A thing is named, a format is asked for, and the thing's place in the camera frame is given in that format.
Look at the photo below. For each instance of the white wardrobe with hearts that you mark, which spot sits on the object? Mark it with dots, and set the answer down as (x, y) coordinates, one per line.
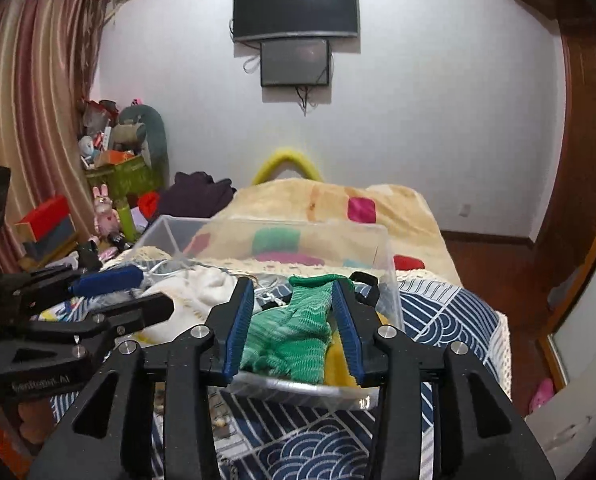
(565, 426)

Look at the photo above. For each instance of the beige patchwork fleece blanket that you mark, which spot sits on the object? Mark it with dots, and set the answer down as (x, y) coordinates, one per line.
(414, 235)

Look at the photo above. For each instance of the yellow fuzzy arch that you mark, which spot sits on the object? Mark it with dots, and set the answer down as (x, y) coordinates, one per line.
(284, 158)

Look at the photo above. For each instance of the clear plastic storage box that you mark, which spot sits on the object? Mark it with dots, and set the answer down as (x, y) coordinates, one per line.
(273, 279)

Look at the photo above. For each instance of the white cloth pouch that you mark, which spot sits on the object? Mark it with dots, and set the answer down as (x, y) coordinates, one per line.
(194, 293)

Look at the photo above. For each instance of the green knit glove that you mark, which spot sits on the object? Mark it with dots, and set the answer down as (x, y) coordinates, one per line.
(291, 341)

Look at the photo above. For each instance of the yellow sponge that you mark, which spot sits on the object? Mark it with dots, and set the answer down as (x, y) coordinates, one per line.
(336, 370)

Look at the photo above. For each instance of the brown wooden door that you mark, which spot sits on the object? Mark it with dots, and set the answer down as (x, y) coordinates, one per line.
(568, 236)

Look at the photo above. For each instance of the small wall monitor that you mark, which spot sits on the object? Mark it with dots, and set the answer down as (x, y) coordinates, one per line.
(303, 62)

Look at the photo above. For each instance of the large wall television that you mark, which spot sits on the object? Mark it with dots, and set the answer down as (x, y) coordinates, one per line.
(269, 19)

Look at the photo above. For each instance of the striped red beige curtain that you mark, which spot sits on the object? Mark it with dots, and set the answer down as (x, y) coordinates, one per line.
(48, 57)

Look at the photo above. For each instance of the green grey plush toy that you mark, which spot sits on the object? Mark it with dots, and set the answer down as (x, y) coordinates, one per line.
(140, 129)

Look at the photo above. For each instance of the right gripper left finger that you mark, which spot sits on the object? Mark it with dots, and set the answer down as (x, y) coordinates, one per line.
(229, 324)

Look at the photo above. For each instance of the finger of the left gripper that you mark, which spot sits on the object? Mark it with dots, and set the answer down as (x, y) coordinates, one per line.
(134, 315)
(106, 282)

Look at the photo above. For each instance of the dark purple garment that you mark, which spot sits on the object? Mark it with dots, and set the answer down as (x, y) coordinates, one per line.
(195, 195)

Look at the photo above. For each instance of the pink rabbit toy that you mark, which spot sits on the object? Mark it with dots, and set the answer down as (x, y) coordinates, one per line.
(106, 218)

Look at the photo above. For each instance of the green cardboard box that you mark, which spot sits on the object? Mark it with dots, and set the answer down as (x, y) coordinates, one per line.
(131, 177)

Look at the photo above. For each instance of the green bottle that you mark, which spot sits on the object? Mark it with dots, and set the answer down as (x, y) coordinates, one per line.
(126, 220)

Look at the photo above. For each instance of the person's left hand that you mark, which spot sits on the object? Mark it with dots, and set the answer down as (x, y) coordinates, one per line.
(37, 420)

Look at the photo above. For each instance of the red box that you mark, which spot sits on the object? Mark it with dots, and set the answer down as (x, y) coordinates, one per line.
(42, 219)

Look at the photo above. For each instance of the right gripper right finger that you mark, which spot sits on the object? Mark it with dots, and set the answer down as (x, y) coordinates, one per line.
(358, 324)

